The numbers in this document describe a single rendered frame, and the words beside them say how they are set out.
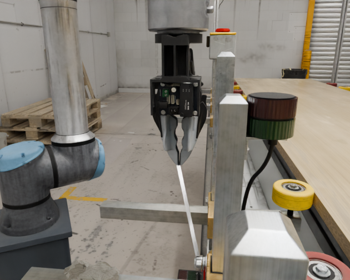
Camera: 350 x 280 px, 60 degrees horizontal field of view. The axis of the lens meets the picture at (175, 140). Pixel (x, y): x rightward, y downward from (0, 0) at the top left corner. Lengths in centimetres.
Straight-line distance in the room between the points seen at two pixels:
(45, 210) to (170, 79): 81
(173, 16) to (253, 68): 775
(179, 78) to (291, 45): 791
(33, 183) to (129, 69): 745
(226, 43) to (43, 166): 68
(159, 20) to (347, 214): 45
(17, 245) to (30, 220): 8
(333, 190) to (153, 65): 771
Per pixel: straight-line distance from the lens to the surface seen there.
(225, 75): 62
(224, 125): 38
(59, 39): 106
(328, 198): 67
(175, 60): 43
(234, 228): 16
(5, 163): 106
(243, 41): 812
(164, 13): 44
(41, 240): 111
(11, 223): 113
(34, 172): 107
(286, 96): 39
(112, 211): 71
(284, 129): 38
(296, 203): 65
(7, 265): 117
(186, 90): 43
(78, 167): 109
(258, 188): 133
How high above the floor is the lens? 118
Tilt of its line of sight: 17 degrees down
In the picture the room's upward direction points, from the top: straight up
